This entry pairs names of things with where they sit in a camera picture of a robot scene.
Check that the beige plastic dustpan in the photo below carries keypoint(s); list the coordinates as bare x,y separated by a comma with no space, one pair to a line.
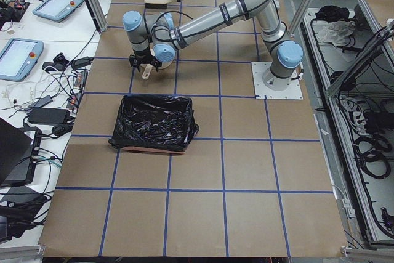
147,69

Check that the beige hand brush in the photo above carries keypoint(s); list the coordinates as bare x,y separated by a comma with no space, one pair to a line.
159,4

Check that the black lined trash bin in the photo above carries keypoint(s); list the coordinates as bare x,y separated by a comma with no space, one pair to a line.
153,122

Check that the far teach pendant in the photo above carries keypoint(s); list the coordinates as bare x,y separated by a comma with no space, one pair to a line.
57,10

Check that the teach pendant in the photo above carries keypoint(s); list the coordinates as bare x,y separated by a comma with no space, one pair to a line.
57,10
18,58

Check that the near teach pendant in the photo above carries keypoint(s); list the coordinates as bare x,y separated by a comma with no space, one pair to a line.
18,58

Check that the black laptop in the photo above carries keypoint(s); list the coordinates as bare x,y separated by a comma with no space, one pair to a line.
19,149

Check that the white crumpled cloth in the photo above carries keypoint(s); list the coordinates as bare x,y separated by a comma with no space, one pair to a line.
336,33

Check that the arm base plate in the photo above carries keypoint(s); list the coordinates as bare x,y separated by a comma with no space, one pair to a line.
268,86

